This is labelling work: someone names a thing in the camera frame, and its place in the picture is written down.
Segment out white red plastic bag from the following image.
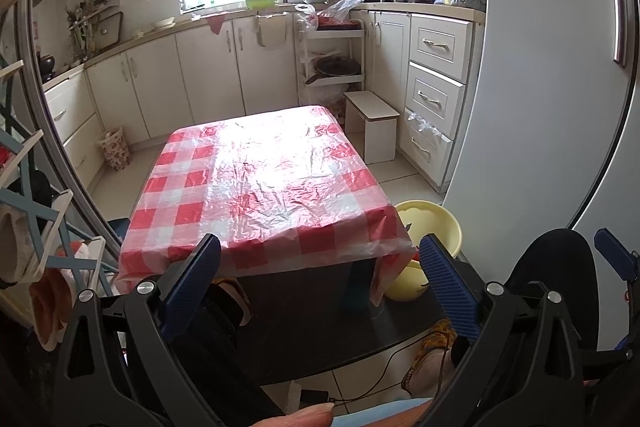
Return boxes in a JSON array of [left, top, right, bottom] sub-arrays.
[[294, 3, 321, 32]]

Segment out orange slipper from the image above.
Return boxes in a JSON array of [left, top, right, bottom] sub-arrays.
[[27, 272, 76, 350]]

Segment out black cable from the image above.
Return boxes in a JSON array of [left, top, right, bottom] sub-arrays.
[[330, 332, 451, 408]]

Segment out floral basket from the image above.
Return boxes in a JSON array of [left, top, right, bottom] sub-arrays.
[[96, 128, 132, 172]]

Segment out white wooden stool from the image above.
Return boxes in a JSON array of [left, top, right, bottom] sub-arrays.
[[343, 90, 401, 165]]

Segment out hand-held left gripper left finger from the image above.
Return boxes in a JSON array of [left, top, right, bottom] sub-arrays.
[[52, 234, 223, 427]]

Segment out beige slipper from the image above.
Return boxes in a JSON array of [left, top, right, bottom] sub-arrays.
[[0, 202, 41, 288]]

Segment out black framed board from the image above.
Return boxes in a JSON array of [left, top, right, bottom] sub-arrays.
[[92, 11, 125, 48]]

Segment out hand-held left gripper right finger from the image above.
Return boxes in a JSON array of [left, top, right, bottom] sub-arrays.
[[419, 234, 586, 427]]

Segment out plastic bag on drawer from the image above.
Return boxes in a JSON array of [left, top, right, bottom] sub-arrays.
[[406, 109, 446, 142]]

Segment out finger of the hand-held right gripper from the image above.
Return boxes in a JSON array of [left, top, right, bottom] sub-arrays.
[[594, 228, 640, 288], [582, 331, 640, 365]]

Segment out white shelf trolley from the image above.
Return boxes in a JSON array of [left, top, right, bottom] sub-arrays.
[[294, 19, 366, 108]]

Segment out black power adapter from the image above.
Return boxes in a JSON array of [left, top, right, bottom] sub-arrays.
[[299, 388, 331, 408]]

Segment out yellow plastic bucket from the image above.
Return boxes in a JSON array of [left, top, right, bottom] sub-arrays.
[[385, 200, 463, 303]]

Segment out dark blue plastic item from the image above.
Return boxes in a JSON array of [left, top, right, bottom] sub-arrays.
[[107, 217, 132, 243]]

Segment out wall utensil rack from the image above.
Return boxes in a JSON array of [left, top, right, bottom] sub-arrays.
[[65, 0, 121, 58]]

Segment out white drawer unit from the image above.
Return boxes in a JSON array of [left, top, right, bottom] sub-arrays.
[[400, 13, 473, 188]]

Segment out metal door frame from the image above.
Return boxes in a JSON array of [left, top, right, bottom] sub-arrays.
[[14, 0, 123, 253]]

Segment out white refrigerator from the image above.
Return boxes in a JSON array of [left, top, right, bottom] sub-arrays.
[[442, 0, 640, 353]]

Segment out black floor mat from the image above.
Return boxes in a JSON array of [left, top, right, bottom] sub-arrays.
[[215, 257, 461, 388]]

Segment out clear plastic bag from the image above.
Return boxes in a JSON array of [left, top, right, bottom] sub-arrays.
[[315, 0, 365, 20]]

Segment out white hanging bin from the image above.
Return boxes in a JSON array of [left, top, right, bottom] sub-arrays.
[[255, 12, 288, 51]]

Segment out red checkered tablecloth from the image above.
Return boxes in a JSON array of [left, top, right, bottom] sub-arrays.
[[114, 105, 418, 308]]

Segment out yellow patterned slipper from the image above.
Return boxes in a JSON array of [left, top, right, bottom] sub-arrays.
[[400, 318, 461, 400], [212, 277, 253, 328]]

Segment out white base cabinets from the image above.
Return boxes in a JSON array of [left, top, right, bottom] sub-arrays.
[[45, 4, 301, 188]]

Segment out black wok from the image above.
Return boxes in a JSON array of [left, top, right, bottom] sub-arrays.
[[306, 56, 361, 86]]

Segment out blue white shoe rack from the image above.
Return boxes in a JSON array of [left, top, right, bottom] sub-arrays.
[[0, 0, 108, 298]]

